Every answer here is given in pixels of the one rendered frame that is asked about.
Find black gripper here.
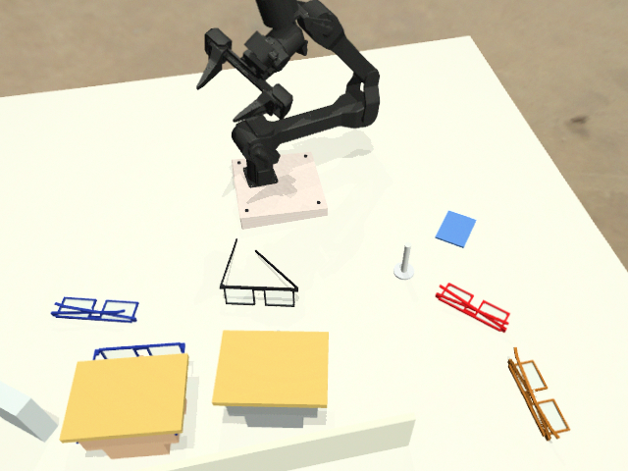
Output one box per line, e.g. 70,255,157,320
196,27,293,123

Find grey rectangular panel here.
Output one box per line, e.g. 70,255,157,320
135,412,416,471

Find black glasses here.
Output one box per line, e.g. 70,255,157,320
220,238,298,307

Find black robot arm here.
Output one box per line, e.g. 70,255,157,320
232,0,380,188

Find blue flat square tile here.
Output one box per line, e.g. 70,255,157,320
435,211,477,248

